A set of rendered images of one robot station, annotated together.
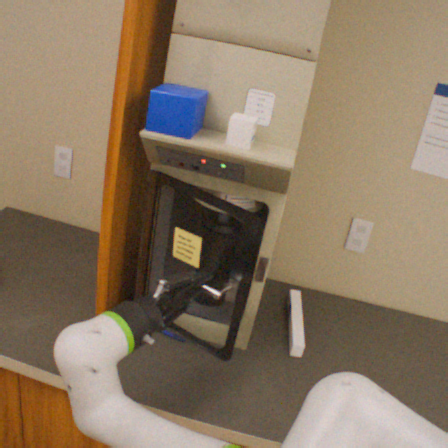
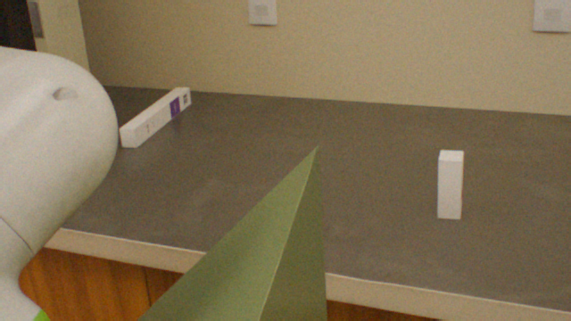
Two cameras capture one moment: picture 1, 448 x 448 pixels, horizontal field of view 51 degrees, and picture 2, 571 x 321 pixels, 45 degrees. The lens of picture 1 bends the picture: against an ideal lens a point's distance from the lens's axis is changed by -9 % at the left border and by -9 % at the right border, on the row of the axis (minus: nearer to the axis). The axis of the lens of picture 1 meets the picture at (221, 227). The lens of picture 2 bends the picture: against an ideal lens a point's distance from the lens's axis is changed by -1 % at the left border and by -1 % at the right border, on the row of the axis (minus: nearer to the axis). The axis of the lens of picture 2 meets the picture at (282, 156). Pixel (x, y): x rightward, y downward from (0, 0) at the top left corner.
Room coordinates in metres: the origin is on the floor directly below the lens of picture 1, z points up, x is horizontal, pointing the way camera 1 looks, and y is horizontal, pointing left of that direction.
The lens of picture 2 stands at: (-0.08, -0.95, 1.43)
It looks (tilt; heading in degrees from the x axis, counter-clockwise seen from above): 22 degrees down; 18
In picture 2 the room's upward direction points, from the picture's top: 4 degrees counter-clockwise
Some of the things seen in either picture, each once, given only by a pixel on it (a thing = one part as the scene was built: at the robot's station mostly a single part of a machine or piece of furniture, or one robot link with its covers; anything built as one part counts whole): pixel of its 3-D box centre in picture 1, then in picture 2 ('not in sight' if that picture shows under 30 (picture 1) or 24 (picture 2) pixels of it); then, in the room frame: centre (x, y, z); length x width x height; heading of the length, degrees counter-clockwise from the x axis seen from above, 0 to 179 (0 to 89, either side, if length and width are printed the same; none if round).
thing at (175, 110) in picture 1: (177, 109); not in sight; (1.04, 0.14, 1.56); 0.10 x 0.10 x 0.09; 83
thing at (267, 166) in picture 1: (216, 161); not in sight; (1.02, 0.04, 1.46); 0.32 x 0.12 x 0.10; 83
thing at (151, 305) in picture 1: (151, 311); not in sight; (0.81, 0.10, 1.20); 0.09 x 0.07 x 0.08; 150
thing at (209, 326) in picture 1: (191, 270); not in sight; (1.02, 0.05, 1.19); 0.30 x 0.01 x 0.40; 60
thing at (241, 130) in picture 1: (241, 130); not in sight; (1.02, 0.00, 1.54); 0.05 x 0.05 x 0.06; 83
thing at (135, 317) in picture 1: (128, 327); not in sight; (0.75, 0.14, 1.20); 0.12 x 0.06 x 0.09; 60
